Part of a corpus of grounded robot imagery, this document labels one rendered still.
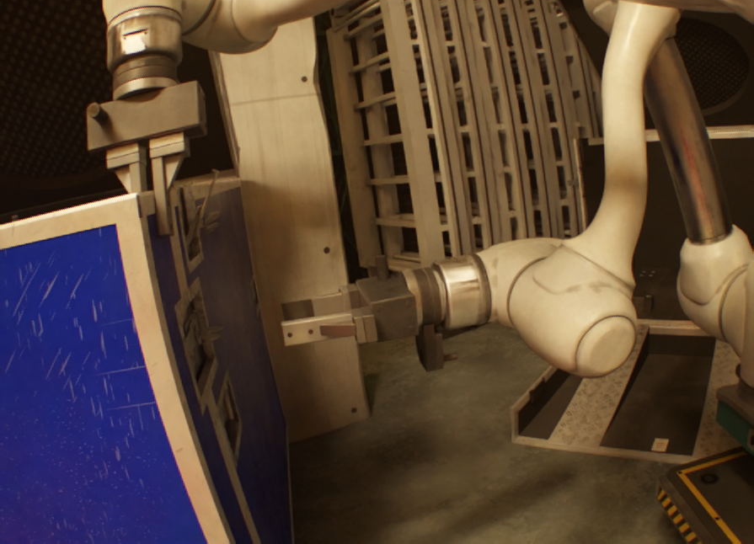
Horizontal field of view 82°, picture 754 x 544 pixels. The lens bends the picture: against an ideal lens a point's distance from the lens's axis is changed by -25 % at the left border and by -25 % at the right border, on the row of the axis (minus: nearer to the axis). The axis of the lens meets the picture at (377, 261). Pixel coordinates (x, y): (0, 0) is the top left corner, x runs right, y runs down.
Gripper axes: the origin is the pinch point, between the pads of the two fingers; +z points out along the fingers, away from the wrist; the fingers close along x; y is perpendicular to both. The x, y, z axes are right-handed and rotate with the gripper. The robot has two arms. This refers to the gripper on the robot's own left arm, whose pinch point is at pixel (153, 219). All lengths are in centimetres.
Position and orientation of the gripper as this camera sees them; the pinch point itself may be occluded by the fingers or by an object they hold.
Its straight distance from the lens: 57.3
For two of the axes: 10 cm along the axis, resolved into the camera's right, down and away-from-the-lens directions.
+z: 1.6, 9.9, 0.0
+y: 1.3, -0.2, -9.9
